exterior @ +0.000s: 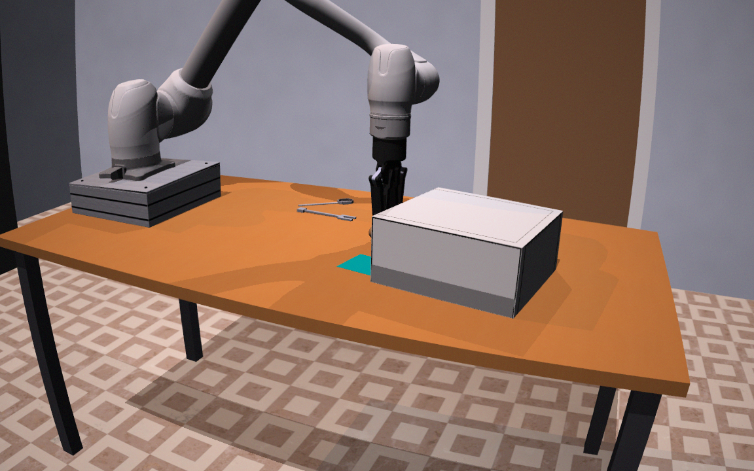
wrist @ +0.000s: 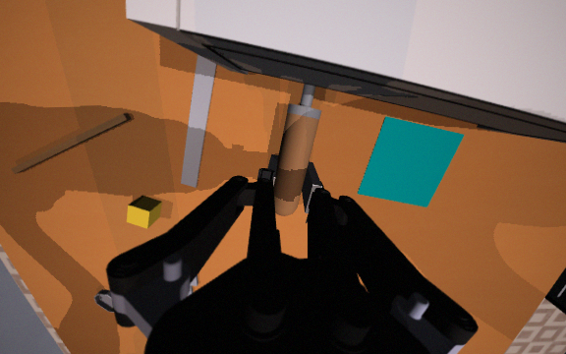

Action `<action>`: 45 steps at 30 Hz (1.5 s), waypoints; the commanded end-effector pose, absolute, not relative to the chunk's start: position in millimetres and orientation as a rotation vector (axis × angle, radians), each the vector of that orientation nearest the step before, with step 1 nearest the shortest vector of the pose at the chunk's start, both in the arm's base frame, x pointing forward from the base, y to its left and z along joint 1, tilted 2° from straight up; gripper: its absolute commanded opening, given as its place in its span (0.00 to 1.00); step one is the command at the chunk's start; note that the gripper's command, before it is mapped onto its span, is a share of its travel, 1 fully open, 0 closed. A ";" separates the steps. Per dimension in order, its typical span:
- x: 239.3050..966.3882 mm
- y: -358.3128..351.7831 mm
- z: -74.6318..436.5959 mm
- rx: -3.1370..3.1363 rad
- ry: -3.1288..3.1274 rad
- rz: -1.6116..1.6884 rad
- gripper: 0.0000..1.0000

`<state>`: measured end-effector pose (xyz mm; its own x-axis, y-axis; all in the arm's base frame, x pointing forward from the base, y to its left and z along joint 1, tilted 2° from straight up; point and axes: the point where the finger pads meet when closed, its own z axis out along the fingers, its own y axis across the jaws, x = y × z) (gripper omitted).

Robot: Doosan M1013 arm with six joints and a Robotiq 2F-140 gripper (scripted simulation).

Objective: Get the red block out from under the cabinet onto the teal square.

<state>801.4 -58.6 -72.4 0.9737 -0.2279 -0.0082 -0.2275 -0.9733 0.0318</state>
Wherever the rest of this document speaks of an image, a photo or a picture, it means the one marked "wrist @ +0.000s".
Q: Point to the white box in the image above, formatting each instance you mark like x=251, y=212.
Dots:
x=500, y=64

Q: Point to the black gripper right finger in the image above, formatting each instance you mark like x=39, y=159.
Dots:
x=437, y=321

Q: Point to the yellow block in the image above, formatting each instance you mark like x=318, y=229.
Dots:
x=144, y=211

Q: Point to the teal square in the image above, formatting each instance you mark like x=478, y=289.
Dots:
x=408, y=162

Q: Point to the grey spoon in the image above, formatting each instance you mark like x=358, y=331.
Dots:
x=103, y=299

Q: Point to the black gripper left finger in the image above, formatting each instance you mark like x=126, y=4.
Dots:
x=149, y=279

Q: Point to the grey flat bar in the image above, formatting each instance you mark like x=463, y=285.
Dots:
x=202, y=90

